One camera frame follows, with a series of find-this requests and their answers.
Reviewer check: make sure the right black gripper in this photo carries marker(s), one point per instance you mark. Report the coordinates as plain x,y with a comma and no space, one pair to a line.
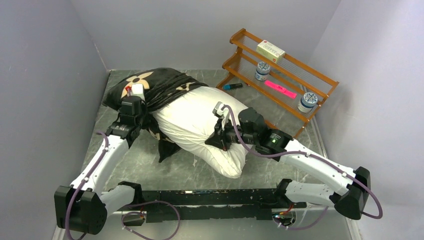
219,138

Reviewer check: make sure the white pillow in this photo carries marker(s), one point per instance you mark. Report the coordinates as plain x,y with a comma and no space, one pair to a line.
189,121

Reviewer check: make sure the black pillowcase with beige flowers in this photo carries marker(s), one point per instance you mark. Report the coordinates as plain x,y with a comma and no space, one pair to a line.
162,86

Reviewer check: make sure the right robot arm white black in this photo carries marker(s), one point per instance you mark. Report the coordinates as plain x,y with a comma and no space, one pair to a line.
343,188

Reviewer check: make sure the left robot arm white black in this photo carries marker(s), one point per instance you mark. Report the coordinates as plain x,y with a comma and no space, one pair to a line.
99,165

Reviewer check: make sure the blue marker pen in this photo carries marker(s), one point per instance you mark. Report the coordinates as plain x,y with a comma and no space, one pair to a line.
233,86

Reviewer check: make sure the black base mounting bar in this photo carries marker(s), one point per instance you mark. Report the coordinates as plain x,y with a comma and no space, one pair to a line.
172,205

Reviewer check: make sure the pink flat plastic item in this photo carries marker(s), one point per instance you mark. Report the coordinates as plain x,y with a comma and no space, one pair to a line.
280,89

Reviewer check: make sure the wooden two-tier shelf rack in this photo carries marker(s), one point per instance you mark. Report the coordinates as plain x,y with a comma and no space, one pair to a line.
289,73

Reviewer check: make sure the white jar blue lid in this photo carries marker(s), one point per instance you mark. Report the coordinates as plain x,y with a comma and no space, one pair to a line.
307,102
262,71

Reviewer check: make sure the white cardboard box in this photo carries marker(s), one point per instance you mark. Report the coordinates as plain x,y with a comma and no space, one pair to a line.
270,51

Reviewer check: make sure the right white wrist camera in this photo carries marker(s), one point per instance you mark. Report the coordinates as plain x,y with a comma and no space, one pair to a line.
222,113

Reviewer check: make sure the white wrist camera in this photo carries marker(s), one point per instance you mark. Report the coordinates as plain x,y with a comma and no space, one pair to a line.
222,113
136,89

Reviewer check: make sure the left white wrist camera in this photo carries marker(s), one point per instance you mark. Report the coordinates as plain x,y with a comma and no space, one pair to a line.
136,89

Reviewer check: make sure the aluminium frame rail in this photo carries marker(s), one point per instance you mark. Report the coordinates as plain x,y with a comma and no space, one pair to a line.
86,211

